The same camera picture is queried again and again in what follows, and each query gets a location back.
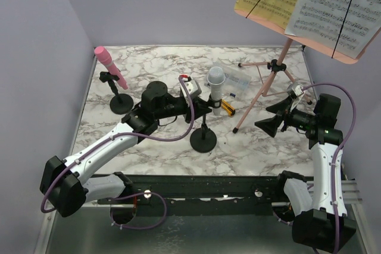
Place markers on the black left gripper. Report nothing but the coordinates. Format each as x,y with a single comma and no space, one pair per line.
200,107

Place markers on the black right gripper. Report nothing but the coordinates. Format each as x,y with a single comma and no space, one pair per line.
286,119

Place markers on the black round-base mic stand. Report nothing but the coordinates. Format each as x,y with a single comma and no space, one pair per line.
203,139

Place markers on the white toy microphone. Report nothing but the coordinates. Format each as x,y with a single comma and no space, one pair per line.
215,79

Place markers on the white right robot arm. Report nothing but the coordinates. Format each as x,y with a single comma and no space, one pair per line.
321,219

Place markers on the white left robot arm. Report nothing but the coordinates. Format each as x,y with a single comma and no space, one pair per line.
68,183

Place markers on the black left mic stand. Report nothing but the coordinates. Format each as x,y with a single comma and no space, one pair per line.
121,103

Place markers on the yellow utility knife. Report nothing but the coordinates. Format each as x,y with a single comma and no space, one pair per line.
228,108

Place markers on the clear plastic organizer box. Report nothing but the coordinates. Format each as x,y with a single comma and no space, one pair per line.
236,82

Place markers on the pink music stand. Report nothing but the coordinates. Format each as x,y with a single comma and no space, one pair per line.
276,65

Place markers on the pink toy microphone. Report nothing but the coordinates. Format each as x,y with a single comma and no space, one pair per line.
104,57

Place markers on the white sheet music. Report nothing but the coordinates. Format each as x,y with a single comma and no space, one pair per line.
343,26

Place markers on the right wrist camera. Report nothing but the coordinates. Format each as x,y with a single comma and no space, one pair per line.
296,93

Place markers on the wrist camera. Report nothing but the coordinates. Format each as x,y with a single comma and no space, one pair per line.
296,93
191,86

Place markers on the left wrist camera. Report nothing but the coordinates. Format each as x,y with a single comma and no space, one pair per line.
191,86

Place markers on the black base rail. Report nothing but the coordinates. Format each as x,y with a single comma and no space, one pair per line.
187,195

